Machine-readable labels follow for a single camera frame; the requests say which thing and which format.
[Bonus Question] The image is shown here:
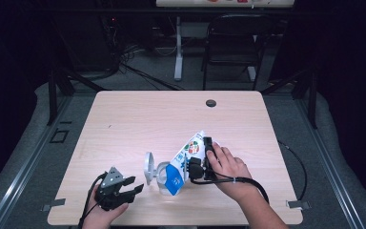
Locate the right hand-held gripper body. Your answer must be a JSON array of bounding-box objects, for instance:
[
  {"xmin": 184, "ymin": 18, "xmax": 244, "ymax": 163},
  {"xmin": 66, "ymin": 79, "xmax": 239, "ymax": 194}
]
[{"xmin": 189, "ymin": 152, "xmax": 215, "ymax": 181}]

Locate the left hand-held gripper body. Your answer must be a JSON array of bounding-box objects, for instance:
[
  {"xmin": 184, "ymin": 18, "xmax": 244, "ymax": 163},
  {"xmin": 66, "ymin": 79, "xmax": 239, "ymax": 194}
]
[{"xmin": 94, "ymin": 166, "xmax": 132, "ymax": 212}]

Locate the white and blue pouch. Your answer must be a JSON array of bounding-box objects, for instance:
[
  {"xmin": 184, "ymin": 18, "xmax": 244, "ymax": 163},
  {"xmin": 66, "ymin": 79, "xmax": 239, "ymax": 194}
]
[{"xmin": 164, "ymin": 130, "xmax": 208, "ymax": 197}]

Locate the clear jar with white lid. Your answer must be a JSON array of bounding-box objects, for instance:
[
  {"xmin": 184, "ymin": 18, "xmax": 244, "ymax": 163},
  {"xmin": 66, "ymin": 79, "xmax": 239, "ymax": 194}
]
[{"xmin": 143, "ymin": 151, "xmax": 173, "ymax": 196}]

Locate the person's left hand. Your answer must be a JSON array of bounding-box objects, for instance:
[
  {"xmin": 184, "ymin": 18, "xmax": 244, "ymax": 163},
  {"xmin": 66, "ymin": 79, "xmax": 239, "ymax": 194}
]
[{"xmin": 83, "ymin": 194, "xmax": 129, "ymax": 225}]

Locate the person's right hand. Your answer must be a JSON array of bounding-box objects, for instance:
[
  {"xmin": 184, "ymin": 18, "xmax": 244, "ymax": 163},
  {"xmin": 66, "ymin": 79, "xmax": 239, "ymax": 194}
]
[{"xmin": 206, "ymin": 142, "xmax": 255, "ymax": 203}]

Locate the grey tape strip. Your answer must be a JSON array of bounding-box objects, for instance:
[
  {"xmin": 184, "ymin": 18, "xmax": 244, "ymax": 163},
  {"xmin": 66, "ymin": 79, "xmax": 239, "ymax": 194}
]
[
  {"xmin": 286, "ymin": 199, "xmax": 312, "ymax": 211},
  {"xmin": 41, "ymin": 198, "xmax": 67, "ymax": 213}
]

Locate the black folding chair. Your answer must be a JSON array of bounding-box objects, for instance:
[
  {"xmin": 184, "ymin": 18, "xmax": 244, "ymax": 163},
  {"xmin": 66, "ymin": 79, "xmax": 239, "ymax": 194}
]
[{"xmin": 200, "ymin": 12, "xmax": 275, "ymax": 92}]

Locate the white standing desk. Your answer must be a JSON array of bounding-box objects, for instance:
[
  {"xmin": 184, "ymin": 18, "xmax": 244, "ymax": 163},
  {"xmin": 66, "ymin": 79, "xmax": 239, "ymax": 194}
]
[{"xmin": 155, "ymin": 0, "xmax": 295, "ymax": 82}]

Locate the black metal stand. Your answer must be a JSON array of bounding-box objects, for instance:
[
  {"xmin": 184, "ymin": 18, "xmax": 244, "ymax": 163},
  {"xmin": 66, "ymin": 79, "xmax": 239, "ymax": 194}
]
[
  {"xmin": 260, "ymin": 68, "xmax": 318, "ymax": 130},
  {"xmin": 46, "ymin": 66, "xmax": 109, "ymax": 127}
]

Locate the black equipment cabinet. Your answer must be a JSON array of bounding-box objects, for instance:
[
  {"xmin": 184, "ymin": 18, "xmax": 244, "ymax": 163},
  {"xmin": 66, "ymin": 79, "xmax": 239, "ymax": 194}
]
[{"xmin": 60, "ymin": 12, "xmax": 119, "ymax": 73}]

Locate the left hand-held gripper cable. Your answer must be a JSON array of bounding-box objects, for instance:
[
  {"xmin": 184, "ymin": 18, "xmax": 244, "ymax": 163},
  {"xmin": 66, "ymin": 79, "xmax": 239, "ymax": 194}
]
[{"xmin": 77, "ymin": 171, "xmax": 109, "ymax": 229}]

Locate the hand-held gripper cable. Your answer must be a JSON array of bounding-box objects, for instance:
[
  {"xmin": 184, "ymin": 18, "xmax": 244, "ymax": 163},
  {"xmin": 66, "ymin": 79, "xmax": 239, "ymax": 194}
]
[
  {"xmin": 190, "ymin": 176, "xmax": 271, "ymax": 204},
  {"xmin": 77, "ymin": 171, "xmax": 109, "ymax": 229}
]

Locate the right hand-held gripper cable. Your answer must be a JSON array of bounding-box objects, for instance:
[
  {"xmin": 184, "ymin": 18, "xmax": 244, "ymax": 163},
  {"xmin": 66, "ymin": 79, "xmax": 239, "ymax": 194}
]
[{"xmin": 190, "ymin": 176, "xmax": 271, "ymax": 204}]

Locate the grey metal floor rail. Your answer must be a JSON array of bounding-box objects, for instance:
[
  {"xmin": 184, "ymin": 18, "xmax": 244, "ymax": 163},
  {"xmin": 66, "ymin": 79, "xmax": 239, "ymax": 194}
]
[
  {"xmin": 0, "ymin": 94, "xmax": 74, "ymax": 229},
  {"xmin": 295, "ymin": 98, "xmax": 366, "ymax": 229}
]

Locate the thick black floor cable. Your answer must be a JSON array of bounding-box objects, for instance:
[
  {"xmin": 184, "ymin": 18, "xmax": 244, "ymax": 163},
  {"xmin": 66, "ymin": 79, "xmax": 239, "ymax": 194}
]
[{"xmin": 118, "ymin": 61, "xmax": 185, "ymax": 92}]

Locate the thin black floor cable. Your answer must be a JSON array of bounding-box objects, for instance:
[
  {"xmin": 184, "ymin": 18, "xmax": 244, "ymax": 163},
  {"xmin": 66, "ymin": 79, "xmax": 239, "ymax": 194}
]
[{"xmin": 277, "ymin": 140, "xmax": 309, "ymax": 201}]

